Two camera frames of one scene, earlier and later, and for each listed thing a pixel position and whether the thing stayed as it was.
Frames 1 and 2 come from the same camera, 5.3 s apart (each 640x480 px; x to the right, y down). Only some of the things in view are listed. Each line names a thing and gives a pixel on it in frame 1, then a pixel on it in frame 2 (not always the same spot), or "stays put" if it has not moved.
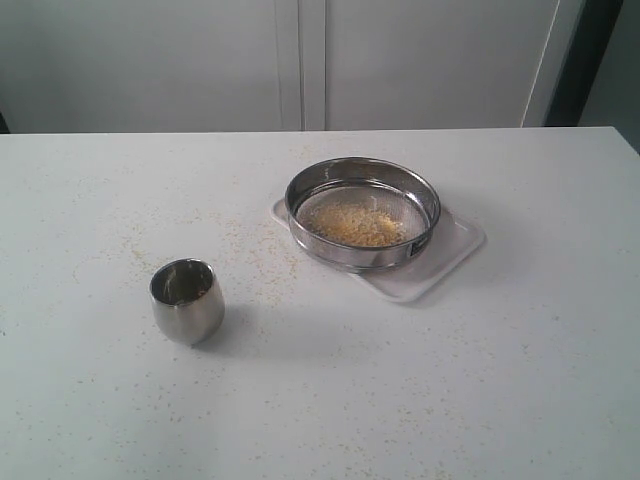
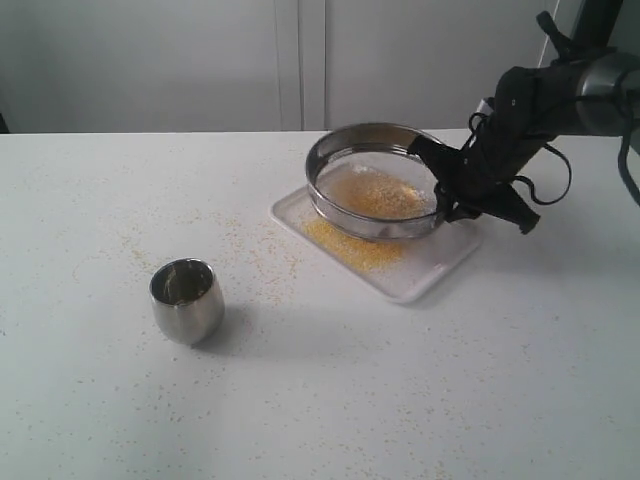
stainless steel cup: x=188 y=301 stays put
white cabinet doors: x=210 y=66 stays put
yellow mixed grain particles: x=357 y=225 -> x=374 y=194
